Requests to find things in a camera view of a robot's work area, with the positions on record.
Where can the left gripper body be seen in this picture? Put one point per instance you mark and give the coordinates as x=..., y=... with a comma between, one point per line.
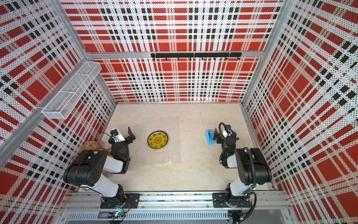
x=127, y=140

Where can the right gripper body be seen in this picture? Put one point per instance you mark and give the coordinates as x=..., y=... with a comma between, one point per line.
x=223, y=145

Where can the yellow patterned dinner plate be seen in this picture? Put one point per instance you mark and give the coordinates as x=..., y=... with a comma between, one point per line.
x=157, y=139

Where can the clear bubble wrap sheet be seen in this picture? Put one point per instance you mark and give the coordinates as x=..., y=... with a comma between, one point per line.
x=144, y=156

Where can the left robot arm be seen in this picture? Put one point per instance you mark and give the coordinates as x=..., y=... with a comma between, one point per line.
x=86, y=171

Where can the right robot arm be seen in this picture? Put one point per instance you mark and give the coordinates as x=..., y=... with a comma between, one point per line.
x=252, y=168

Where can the brown teddy bear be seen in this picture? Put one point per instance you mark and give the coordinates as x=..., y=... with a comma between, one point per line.
x=90, y=145

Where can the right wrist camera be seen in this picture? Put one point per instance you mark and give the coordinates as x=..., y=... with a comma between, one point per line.
x=227, y=130

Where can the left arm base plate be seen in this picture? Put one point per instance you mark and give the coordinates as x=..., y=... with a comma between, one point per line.
x=126, y=201

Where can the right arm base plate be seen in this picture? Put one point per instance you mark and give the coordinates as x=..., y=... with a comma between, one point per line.
x=222, y=200

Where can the white wire mesh basket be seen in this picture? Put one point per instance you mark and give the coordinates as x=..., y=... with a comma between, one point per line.
x=63, y=103

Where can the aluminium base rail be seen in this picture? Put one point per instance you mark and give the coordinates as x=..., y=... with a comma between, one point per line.
x=269, y=207

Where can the black wall hook rail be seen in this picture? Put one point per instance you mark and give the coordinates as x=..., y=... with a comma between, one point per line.
x=196, y=55

